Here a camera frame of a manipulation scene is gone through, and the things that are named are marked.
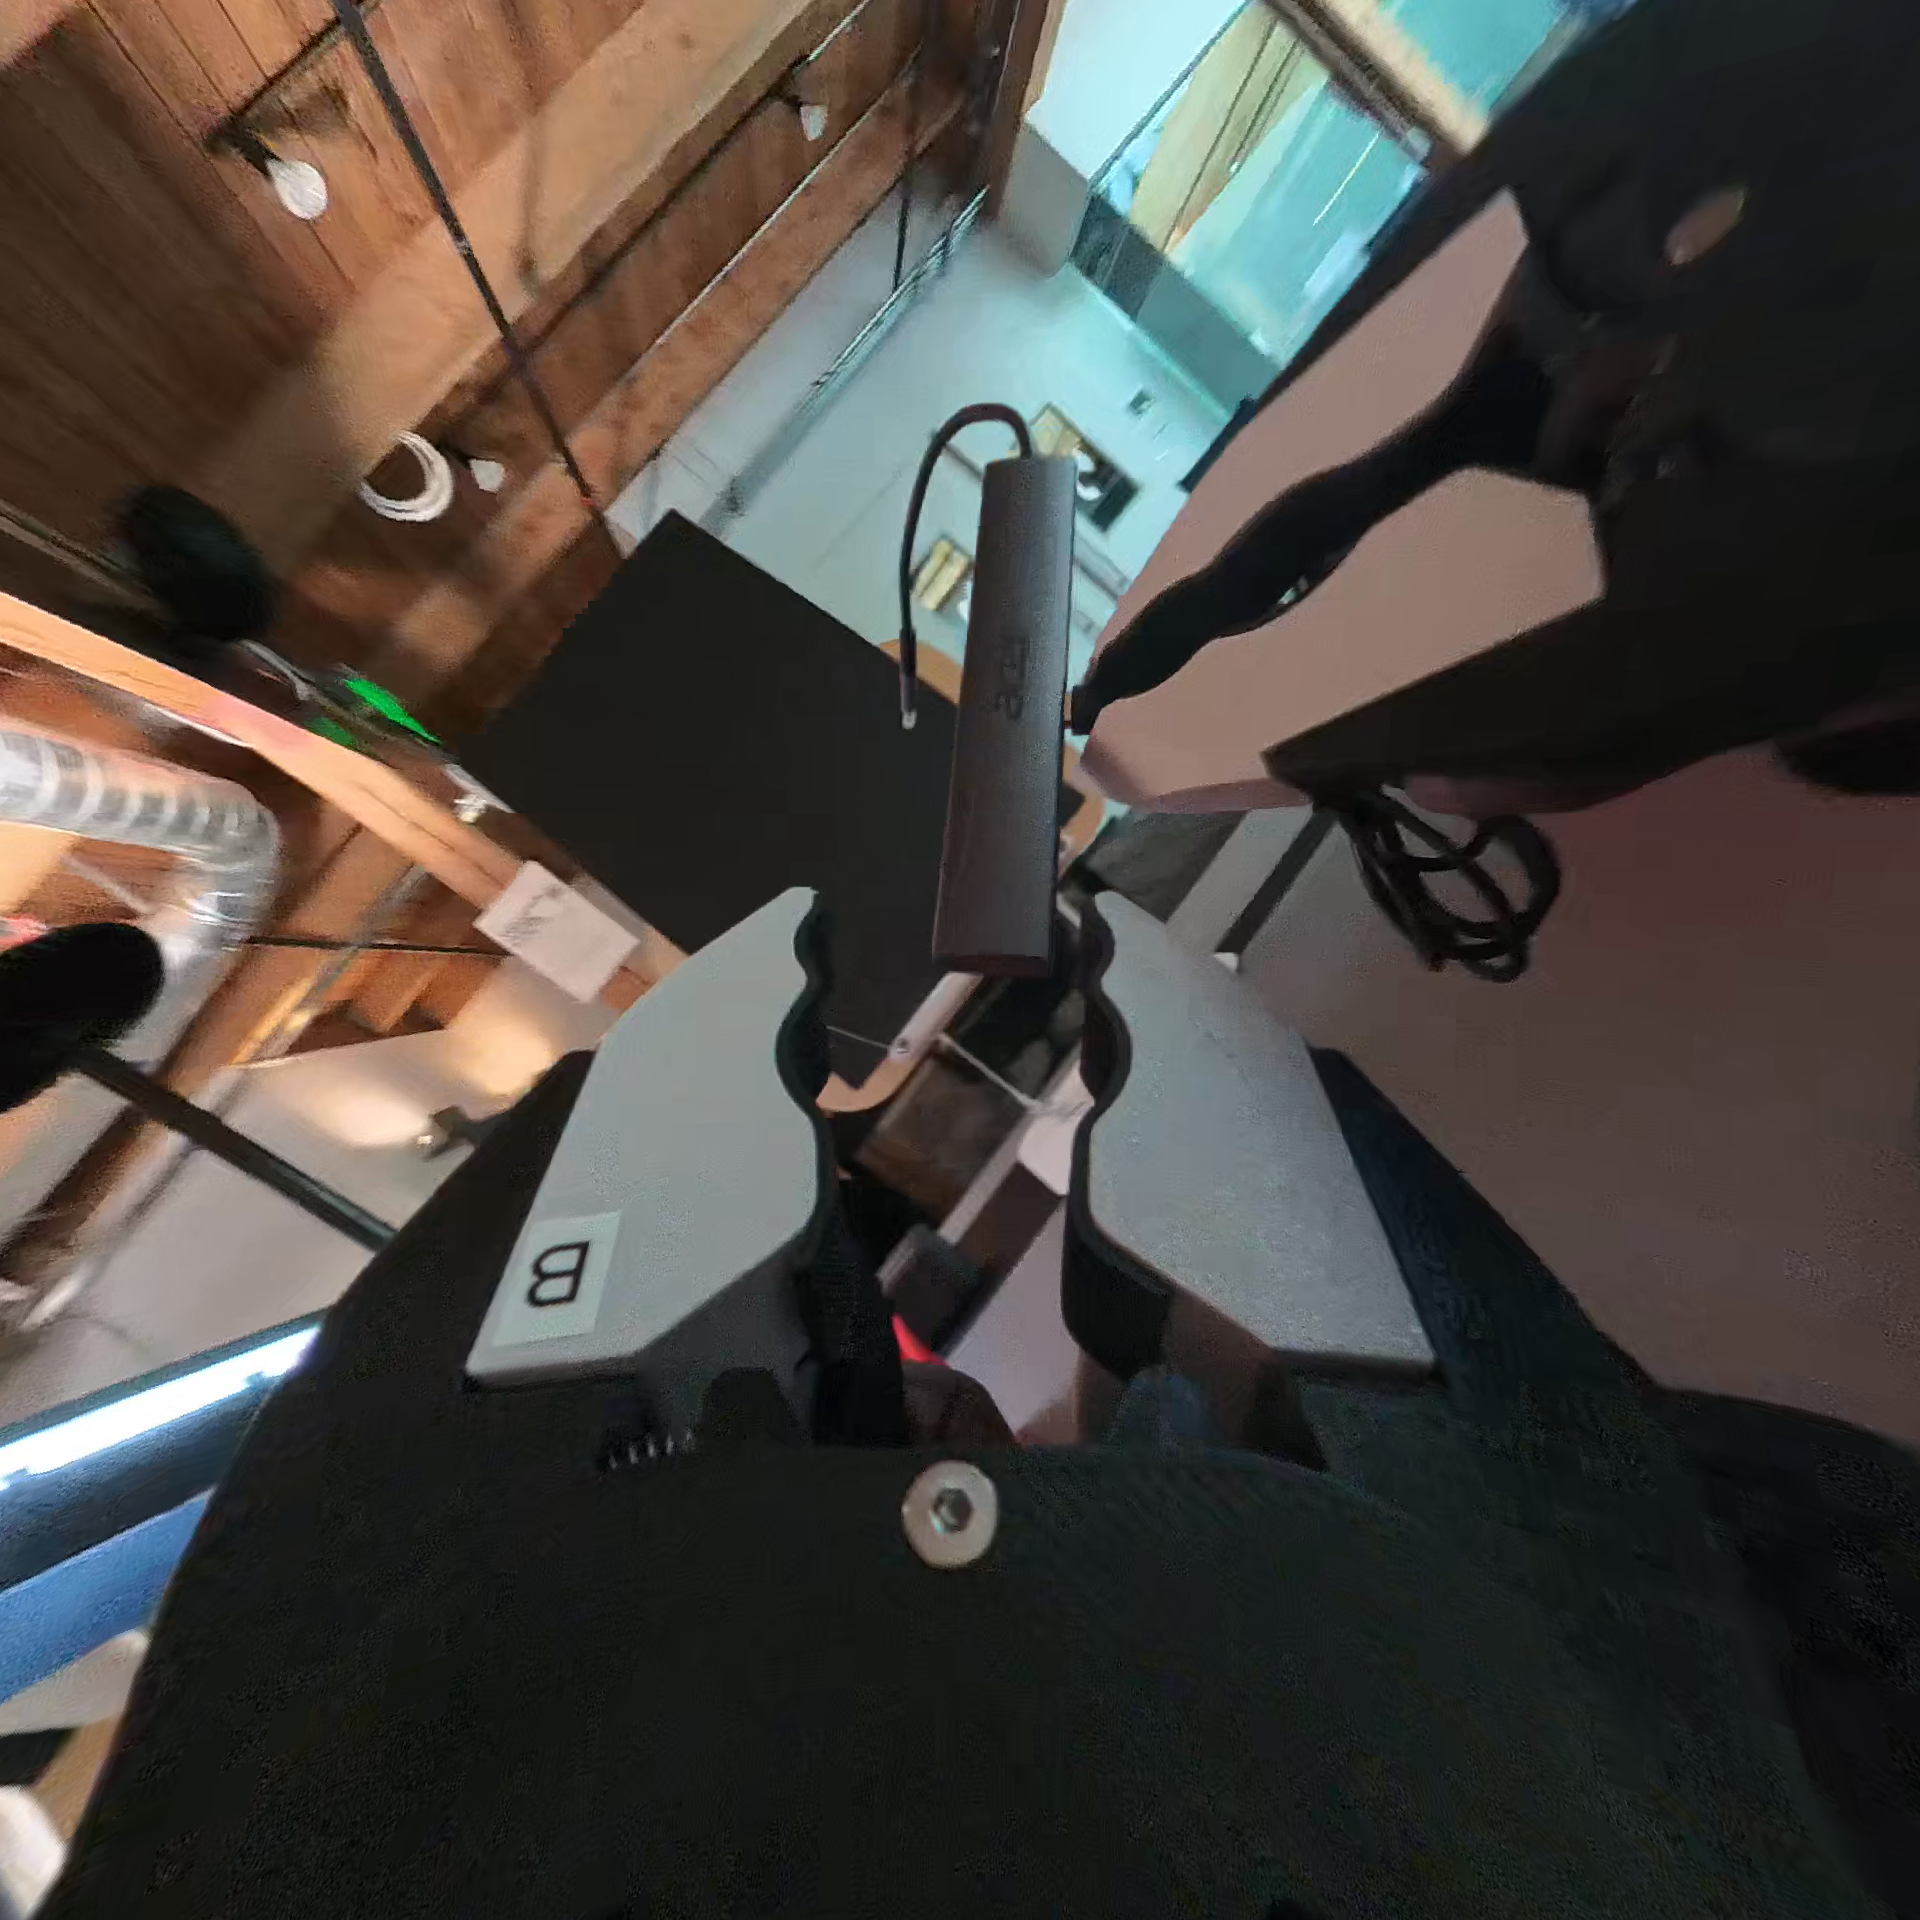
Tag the silver air duct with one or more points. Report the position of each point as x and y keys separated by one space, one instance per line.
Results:
x=135 y=810

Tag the black panel with wooden back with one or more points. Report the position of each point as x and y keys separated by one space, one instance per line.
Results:
x=705 y=750

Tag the glass partition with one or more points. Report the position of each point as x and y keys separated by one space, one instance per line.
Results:
x=1277 y=180

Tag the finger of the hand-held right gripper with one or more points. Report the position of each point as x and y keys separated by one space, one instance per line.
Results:
x=1350 y=434
x=1381 y=630

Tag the dark wall poster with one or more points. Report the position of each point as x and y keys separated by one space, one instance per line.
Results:
x=1108 y=489

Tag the grey usb hub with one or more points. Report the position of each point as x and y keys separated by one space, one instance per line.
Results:
x=1004 y=721

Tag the green lit sign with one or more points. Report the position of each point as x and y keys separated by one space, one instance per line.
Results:
x=382 y=708

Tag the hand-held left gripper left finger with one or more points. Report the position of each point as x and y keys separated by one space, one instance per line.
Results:
x=675 y=1142

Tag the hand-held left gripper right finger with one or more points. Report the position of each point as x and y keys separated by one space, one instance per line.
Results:
x=1244 y=1185

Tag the ceiling track light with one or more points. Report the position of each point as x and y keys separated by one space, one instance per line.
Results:
x=811 y=119
x=298 y=187

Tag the white paper sheet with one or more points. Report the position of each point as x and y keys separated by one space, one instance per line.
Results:
x=559 y=934

